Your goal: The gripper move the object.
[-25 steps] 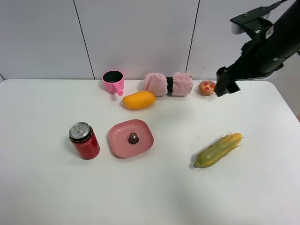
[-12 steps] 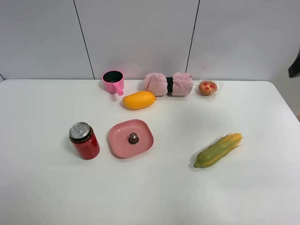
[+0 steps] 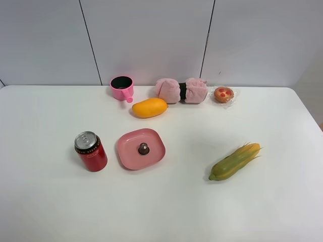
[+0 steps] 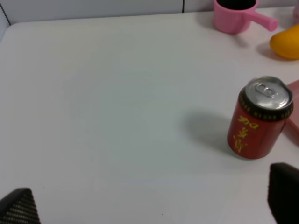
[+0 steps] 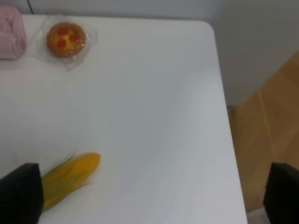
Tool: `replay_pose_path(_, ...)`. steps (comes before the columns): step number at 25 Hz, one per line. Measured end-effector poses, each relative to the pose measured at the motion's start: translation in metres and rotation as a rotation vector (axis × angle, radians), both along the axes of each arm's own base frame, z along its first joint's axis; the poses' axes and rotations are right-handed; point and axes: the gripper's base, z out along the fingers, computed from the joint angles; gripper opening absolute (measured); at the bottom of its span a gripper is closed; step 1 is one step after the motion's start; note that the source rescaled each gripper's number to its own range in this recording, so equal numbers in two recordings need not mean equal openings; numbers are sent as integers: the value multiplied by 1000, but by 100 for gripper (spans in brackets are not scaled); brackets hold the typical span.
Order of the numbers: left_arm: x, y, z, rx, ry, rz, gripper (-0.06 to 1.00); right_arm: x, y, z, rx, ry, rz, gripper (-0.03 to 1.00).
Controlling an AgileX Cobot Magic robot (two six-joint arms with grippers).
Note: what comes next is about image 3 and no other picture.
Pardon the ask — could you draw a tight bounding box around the grey coffee capsule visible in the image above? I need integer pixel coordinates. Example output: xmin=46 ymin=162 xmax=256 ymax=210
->
xmin=138 ymin=143 xmax=150 ymax=156

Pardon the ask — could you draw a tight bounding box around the yellow mango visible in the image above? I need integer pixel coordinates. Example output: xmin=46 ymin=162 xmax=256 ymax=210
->
xmin=132 ymin=98 xmax=169 ymax=118

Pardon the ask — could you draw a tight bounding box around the pink square plate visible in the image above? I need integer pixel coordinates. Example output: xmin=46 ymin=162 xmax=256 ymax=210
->
xmin=117 ymin=128 xmax=166 ymax=170

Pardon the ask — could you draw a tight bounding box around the pink rolled towel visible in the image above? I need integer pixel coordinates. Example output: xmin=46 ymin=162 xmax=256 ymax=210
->
xmin=155 ymin=78 xmax=208 ymax=104

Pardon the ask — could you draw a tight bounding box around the pink toy pot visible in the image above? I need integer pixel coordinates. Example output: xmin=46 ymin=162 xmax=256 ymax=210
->
xmin=110 ymin=76 xmax=134 ymax=103

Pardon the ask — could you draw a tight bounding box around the red soda can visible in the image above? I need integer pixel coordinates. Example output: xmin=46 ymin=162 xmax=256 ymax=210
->
xmin=74 ymin=131 xmax=108 ymax=172

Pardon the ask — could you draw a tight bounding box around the toy corn cob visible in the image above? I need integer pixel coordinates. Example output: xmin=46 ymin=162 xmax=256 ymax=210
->
xmin=208 ymin=143 xmax=261 ymax=181

